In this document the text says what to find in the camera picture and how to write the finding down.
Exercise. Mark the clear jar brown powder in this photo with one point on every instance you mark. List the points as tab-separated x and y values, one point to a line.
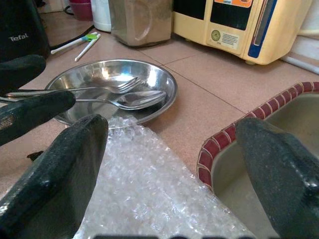
139	22

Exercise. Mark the stainless steel sink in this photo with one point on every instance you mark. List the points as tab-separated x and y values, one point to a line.
229	179

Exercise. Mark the clear bubble wrap sheet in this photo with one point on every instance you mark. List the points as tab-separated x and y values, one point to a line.
149	186

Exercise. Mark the stainless steel plate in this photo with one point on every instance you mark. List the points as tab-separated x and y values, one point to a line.
99	72

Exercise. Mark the beige water ionizer appliance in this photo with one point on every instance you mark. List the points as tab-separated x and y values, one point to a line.
199	27

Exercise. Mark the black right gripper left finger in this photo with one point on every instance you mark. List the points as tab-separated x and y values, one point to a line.
54	179

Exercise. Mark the black electric kettle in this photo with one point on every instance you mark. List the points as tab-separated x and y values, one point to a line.
22	25

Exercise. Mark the stainless steel spoon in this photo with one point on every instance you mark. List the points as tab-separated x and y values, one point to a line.
139	99

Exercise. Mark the stainless steel fork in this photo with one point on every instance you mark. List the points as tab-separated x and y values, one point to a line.
124	87

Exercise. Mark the white jug green band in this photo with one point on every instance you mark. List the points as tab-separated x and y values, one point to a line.
101	15

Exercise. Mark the maroon plastic container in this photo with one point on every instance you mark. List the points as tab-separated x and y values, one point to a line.
81	10

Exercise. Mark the white green training chopsticks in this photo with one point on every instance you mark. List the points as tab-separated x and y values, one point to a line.
88	37

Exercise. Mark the thin white pipe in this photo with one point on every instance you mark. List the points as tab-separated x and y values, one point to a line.
304	65

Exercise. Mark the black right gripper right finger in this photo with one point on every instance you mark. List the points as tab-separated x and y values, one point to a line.
286	179

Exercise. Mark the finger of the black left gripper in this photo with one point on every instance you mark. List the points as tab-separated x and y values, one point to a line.
35	109
20	72

